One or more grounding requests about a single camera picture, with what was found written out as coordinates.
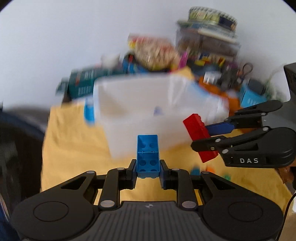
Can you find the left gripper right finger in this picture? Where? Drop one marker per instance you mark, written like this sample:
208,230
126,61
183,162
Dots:
183,183

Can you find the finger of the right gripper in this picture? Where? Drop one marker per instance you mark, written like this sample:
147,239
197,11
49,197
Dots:
250,117
221,142

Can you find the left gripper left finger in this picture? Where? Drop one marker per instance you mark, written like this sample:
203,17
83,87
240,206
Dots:
113,182

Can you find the red long brick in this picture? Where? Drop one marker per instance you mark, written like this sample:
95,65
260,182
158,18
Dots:
197,131

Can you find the blue long brick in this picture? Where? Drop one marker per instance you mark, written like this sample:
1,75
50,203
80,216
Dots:
148,165

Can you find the light blue small brick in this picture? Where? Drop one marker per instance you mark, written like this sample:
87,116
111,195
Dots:
195,171

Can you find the light blue cardboard box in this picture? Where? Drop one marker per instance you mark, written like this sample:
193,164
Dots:
248,98

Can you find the orange box stack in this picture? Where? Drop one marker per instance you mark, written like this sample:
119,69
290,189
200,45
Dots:
230,95

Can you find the orange small brick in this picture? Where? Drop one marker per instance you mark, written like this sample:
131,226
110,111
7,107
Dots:
210,169

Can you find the black power adapter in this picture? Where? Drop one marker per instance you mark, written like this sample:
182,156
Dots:
256,86

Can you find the green small brick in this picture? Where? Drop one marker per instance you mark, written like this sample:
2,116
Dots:
227,177

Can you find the yellow cloth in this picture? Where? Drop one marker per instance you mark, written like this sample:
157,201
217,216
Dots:
72,147

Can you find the small white box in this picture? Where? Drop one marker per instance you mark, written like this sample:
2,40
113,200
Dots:
211,77

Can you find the white plastic storage bin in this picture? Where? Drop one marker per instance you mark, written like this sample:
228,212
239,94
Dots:
151,104

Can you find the clear box of toy blocks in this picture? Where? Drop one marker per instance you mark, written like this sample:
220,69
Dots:
205,42

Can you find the dark green book box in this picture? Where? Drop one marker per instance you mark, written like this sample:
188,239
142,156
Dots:
80,83

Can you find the dark blue chair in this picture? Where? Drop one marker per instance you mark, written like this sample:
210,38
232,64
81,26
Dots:
21,166

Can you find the snack bag of crackers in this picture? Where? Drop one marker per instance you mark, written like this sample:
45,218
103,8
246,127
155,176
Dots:
154,53

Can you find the round patterned tin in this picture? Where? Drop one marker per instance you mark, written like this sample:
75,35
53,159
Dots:
213,17

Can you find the white ceramic bowl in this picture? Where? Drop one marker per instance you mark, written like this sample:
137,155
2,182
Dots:
110,61

